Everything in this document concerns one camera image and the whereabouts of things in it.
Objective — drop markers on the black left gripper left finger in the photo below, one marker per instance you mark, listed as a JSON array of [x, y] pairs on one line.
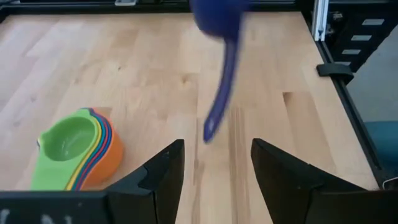
[[93, 208]]

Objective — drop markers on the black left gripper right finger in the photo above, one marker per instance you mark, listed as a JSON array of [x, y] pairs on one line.
[[295, 193]]

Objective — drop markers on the orange measuring cup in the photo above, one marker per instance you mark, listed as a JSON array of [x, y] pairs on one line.
[[118, 149]]

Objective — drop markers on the yellow measuring cup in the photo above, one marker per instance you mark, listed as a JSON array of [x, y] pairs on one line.
[[99, 141]]

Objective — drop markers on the light blue measuring cup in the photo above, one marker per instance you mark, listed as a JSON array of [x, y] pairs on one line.
[[103, 140]]

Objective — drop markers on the green measuring cup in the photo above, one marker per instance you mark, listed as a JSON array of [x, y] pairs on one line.
[[68, 140]]

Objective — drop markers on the red measuring cup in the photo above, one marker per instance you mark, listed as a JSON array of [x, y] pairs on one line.
[[109, 137]]

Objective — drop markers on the small indigo measuring cup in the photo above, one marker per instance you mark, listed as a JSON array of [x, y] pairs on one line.
[[222, 18]]

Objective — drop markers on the black box with white labels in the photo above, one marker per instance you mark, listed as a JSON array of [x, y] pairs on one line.
[[357, 40]]

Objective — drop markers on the silver aluminium bracket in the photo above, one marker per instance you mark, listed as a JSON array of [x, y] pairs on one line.
[[320, 18]]

